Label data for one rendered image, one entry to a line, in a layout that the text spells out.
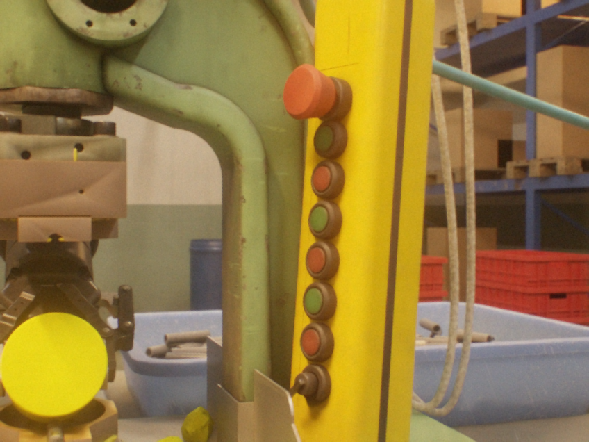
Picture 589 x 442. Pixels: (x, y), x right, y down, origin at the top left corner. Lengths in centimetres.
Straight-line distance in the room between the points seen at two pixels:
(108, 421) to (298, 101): 27
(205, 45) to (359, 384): 28
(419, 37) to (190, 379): 40
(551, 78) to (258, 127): 637
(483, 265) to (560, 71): 262
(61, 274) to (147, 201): 818
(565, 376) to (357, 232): 48
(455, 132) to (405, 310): 763
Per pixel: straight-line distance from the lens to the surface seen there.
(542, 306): 437
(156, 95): 60
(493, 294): 458
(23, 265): 72
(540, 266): 435
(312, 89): 57
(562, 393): 101
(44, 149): 57
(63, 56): 58
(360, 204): 57
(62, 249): 71
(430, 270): 401
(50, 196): 54
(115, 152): 57
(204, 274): 755
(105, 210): 54
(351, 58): 60
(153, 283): 894
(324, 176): 59
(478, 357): 91
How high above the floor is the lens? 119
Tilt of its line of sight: 1 degrees down
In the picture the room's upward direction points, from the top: straight up
